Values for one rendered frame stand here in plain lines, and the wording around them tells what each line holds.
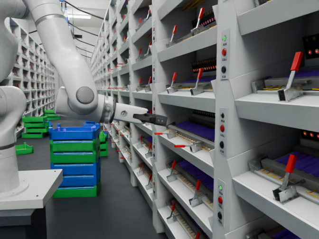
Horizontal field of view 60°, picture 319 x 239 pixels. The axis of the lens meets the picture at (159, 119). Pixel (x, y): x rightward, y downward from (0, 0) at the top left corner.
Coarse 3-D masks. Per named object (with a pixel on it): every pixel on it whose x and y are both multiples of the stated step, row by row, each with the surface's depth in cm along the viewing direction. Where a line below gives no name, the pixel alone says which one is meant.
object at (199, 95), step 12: (204, 60) 118; (204, 72) 122; (156, 84) 132; (168, 84) 132; (180, 84) 120; (192, 84) 108; (204, 84) 98; (168, 96) 117; (180, 96) 102; (192, 96) 91; (204, 96) 84; (192, 108) 95; (204, 108) 85
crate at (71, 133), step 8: (56, 128) 197; (64, 128) 201; (72, 128) 202; (80, 128) 202; (88, 128) 203; (96, 128) 202; (56, 136) 182; (64, 136) 183; (72, 136) 183; (80, 136) 183; (88, 136) 184; (96, 136) 189
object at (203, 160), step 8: (168, 120) 136; (176, 120) 137; (184, 120) 138; (208, 120) 120; (160, 128) 135; (168, 128) 135; (160, 136) 130; (168, 144) 121; (176, 144) 109; (184, 144) 106; (176, 152) 112; (184, 152) 101; (200, 152) 92; (208, 152) 90; (192, 160) 95; (200, 160) 87; (208, 160) 84; (200, 168) 89; (208, 168) 82
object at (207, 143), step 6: (168, 126) 133; (174, 126) 129; (180, 132) 117; (186, 132) 112; (186, 138) 108; (192, 138) 105; (198, 138) 99; (204, 138) 97; (204, 144) 95; (210, 144) 90
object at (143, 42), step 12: (144, 12) 197; (132, 24) 195; (144, 36) 198; (132, 48) 197; (144, 48) 199; (132, 72) 199; (144, 72) 201; (132, 96) 201; (132, 132) 204; (144, 132) 206; (132, 156) 206; (132, 180) 208
